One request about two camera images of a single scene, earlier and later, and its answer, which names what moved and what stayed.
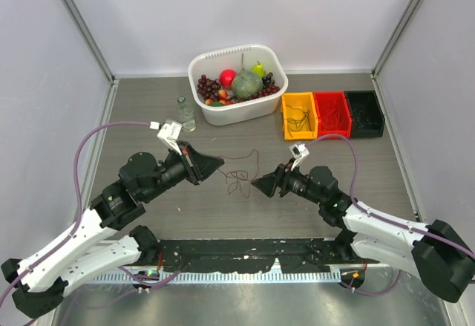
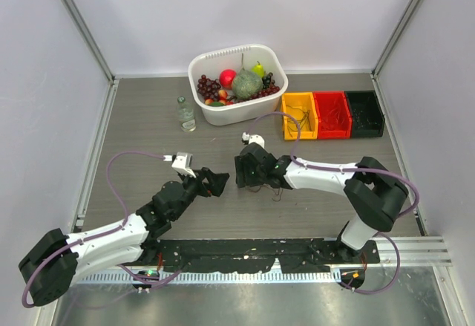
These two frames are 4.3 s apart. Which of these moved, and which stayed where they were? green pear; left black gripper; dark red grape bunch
Moved: left black gripper
Stayed: green pear; dark red grape bunch
